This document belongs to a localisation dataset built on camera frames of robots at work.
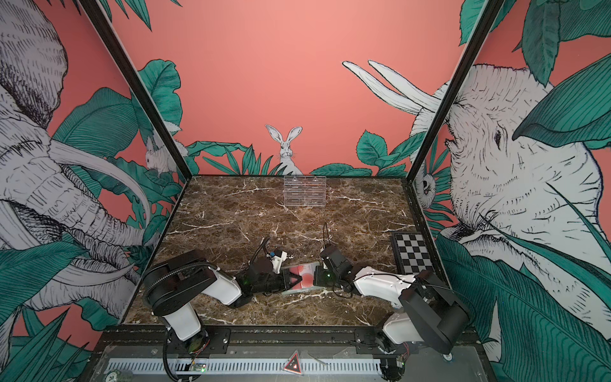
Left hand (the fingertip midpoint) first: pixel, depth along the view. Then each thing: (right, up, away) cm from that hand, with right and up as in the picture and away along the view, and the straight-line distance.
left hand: (305, 278), depth 84 cm
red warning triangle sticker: (-3, -21, -14) cm, 25 cm away
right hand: (+2, 0, +2) cm, 3 cm away
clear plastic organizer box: (-1, +32, +25) cm, 41 cm away
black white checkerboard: (+41, +7, +7) cm, 43 cm away
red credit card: (+1, 0, +4) cm, 4 cm away
